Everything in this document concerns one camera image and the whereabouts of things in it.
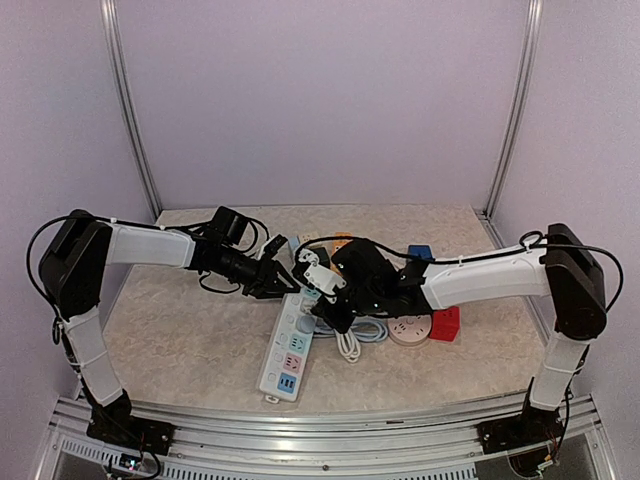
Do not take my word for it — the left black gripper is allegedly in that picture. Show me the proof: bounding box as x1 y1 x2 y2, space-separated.
216 245 300 298

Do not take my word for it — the white cable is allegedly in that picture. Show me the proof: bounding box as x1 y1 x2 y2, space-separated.
334 319 369 365

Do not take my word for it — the white round socket base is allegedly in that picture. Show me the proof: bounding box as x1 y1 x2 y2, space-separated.
387 315 432 347

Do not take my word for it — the white power strip blue USB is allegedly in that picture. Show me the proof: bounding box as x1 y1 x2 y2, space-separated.
257 289 319 404

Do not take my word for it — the red cube socket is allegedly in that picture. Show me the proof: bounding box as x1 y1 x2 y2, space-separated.
429 306 461 343

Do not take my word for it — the beige cube socket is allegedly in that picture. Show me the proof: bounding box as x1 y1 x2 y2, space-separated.
298 232 320 244

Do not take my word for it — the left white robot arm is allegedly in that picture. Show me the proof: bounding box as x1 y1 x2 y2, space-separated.
25 206 300 445

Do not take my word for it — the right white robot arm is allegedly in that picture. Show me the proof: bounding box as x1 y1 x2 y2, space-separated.
295 223 618 444

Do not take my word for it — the dark green cube socket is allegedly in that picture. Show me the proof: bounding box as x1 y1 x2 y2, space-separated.
311 246 331 268

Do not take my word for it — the orange power strip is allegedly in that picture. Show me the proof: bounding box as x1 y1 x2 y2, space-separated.
332 232 352 254

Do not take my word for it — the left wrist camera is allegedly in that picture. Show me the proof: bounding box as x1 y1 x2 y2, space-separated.
258 234 288 260

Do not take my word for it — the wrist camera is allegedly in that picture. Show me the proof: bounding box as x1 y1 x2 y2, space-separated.
292 248 347 303
258 234 288 260

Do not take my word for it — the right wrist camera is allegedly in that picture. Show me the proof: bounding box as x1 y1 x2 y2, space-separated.
292 248 347 303

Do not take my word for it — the front aluminium rail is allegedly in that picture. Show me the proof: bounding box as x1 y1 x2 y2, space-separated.
31 393 622 479

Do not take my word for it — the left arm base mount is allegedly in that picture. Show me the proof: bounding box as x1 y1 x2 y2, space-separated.
86 416 176 456

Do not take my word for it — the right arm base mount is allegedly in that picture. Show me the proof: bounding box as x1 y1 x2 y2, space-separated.
476 415 564 455

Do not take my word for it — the left aluminium frame post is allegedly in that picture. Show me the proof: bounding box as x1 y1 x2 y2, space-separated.
99 0 163 220

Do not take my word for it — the aluminium frame post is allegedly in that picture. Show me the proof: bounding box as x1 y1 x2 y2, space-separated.
483 0 544 222
99 0 163 220

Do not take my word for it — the right aluminium frame post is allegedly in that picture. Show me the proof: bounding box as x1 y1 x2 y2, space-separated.
483 0 544 222

